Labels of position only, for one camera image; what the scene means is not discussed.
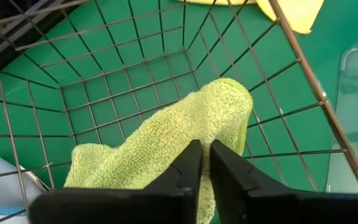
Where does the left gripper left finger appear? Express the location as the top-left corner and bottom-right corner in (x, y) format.
(28, 139), (203, 224)

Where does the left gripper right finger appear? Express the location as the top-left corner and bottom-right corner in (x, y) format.
(209, 139), (358, 224)

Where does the lime green microfiber towel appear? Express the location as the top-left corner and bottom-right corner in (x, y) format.
(63, 77), (254, 224)

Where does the yellow microfiber towel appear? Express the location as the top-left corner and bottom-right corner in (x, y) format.
(178, 0), (325, 35)

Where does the clear plastic container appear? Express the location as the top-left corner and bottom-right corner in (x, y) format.
(325, 29), (358, 194)

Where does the clear container with white cloth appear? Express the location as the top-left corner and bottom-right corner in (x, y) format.
(0, 0), (358, 224)

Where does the green table mat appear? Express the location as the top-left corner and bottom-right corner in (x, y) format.
(0, 0), (358, 224)

